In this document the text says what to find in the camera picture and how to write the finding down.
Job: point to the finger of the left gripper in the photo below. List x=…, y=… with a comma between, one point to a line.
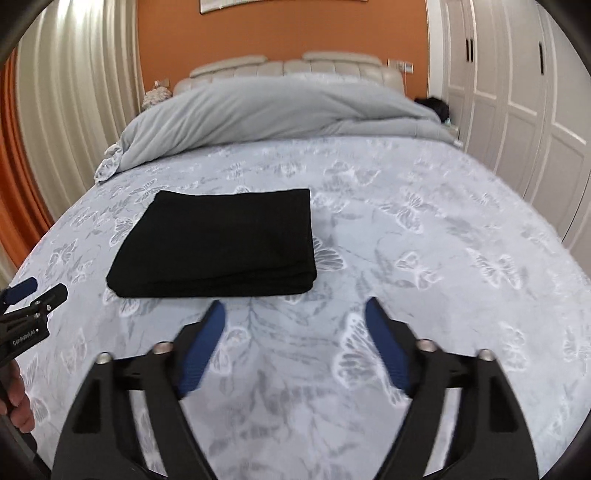
x=47, y=303
x=12, y=295

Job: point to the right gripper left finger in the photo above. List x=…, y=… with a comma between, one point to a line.
x=126, y=421

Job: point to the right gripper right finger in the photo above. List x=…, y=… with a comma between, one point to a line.
x=463, y=421

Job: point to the black pants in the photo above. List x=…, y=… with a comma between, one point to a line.
x=217, y=246

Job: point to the person's left hand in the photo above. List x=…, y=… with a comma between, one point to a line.
x=16, y=403

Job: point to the orange curtain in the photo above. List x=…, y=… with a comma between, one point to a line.
x=25, y=218

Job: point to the butterfly print bed sheet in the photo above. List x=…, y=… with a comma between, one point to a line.
x=296, y=389

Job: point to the cream curtain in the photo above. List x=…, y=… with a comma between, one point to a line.
x=78, y=84

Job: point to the bedside decorative lamp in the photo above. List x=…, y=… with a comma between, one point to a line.
x=158, y=93

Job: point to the white nightstand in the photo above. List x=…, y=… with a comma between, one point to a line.
x=454, y=131

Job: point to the grey duvet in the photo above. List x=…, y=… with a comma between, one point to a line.
x=251, y=109

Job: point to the black bag on nightstand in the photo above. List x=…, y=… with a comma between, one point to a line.
x=439, y=106

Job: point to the cream leather headboard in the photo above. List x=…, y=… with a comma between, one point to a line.
x=332, y=63

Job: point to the framed wall painting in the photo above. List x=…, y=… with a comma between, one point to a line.
x=317, y=8

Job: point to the wall switch panel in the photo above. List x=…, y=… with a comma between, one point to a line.
x=403, y=66

